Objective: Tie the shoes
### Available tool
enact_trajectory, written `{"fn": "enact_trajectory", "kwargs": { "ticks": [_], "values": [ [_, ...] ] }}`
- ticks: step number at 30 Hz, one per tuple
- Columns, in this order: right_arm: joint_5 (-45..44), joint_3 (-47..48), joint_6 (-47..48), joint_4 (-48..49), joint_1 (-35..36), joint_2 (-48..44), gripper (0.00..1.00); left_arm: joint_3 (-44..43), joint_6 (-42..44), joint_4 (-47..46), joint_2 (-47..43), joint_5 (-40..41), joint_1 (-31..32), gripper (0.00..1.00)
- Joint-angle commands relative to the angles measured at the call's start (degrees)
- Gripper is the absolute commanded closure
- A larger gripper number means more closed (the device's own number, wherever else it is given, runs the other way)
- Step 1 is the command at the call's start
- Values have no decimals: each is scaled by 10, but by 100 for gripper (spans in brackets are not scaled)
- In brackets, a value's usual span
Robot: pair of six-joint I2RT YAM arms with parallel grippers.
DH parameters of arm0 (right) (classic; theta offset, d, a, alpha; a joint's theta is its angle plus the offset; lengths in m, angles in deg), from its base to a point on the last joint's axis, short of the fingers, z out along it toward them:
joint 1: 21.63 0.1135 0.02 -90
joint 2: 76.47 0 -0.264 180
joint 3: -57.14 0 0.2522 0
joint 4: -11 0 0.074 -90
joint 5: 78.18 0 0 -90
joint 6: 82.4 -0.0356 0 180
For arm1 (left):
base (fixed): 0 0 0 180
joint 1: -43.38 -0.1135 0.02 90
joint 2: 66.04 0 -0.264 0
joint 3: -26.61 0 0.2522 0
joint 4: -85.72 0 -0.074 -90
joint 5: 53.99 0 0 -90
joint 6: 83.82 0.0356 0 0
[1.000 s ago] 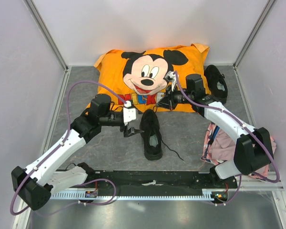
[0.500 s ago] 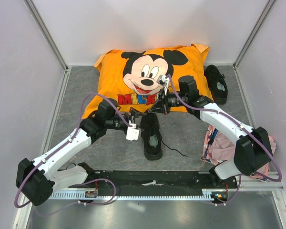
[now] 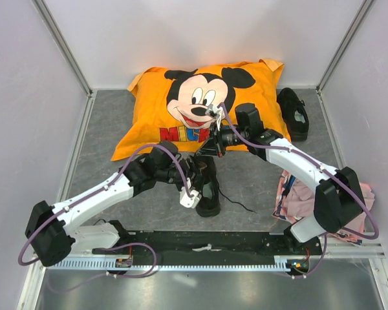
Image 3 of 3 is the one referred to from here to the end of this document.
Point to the aluminium frame post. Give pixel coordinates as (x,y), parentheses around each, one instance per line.
(344,44)
(62,44)

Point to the pink crumpled cloth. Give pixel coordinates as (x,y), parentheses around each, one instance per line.
(294,201)

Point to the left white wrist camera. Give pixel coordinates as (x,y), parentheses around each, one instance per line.
(187,201)

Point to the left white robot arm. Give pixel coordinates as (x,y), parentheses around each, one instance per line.
(50,228)

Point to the white tape scrap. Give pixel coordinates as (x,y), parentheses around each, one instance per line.
(207,247)

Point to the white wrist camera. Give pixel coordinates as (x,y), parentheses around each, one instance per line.
(217,113)
(187,201)

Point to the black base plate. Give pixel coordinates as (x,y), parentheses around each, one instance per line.
(175,247)

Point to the right aluminium frame post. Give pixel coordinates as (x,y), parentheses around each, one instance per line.
(344,44)

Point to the grey slotted cable duct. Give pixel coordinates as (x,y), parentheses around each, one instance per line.
(104,263)

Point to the orange Mickey Mouse pillow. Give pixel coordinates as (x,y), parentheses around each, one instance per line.
(171,104)

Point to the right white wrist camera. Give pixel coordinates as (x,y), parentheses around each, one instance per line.
(217,113)

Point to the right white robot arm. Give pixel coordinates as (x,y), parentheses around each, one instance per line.
(338,198)

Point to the left aluminium frame post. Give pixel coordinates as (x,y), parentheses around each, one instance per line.
(62,44)

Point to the black sneaker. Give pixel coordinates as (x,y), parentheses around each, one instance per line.
(209,204)
(294,114)

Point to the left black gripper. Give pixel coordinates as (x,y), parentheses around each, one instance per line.
(189,173)

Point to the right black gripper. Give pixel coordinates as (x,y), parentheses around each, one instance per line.
(218,145)

